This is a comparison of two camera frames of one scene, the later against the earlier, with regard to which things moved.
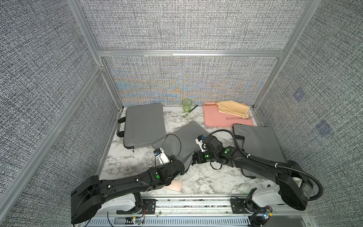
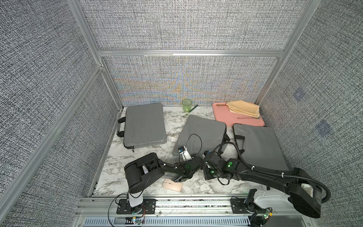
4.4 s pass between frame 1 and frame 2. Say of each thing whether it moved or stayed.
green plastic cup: stayed
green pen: stayed
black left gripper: moved
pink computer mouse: stayed
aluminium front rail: stayed
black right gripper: moved
